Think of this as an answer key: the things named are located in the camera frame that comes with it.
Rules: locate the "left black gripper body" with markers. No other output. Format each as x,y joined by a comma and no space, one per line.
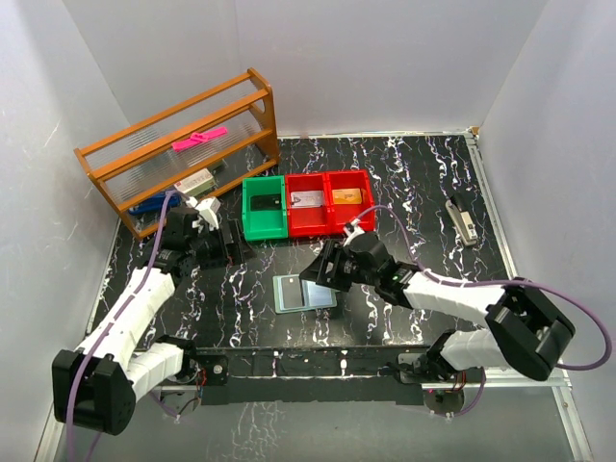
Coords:
209,248

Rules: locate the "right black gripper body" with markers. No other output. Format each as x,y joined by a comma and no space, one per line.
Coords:
352,273

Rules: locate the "black credit card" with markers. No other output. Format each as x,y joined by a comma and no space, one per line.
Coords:
292,294

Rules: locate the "green card holder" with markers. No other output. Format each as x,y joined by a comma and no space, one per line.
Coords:
316,297

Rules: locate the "white striped credit card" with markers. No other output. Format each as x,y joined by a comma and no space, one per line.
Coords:
307,199

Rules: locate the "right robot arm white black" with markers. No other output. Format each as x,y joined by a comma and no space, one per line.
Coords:
518,327

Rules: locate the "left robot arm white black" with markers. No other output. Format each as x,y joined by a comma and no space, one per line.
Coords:
98,384

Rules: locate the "black card in bin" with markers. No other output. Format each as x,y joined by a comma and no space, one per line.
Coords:
266,202

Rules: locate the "orange card in bin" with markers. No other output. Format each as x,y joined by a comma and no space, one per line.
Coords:
347,196

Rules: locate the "green plastic bin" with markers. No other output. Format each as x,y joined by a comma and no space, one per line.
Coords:
264,225

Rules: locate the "right red plastic bin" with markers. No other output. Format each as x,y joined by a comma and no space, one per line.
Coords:
340,212

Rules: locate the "red plastic bin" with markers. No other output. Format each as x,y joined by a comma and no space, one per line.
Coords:
306,222
340,212

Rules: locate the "middle red plastic bin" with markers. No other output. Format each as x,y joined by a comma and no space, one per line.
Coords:
306,222

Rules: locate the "white red box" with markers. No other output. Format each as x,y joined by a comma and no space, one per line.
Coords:
196,183

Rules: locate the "blue stapler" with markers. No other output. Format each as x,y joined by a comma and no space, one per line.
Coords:
150,204

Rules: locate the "wooden shelf rack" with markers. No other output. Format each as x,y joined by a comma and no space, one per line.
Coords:
137,162

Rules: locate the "pink plastic clip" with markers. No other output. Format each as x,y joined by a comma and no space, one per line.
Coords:
198,138

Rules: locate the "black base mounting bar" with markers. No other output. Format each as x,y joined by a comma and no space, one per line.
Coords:
305,374

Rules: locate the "black grey stapler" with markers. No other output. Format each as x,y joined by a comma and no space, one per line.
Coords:
460,214

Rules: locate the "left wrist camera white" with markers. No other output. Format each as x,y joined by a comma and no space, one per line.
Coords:
208,210

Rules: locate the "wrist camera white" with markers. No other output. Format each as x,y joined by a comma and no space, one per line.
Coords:
352,230
208,210

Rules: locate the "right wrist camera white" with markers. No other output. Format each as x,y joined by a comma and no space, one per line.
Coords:
352,230

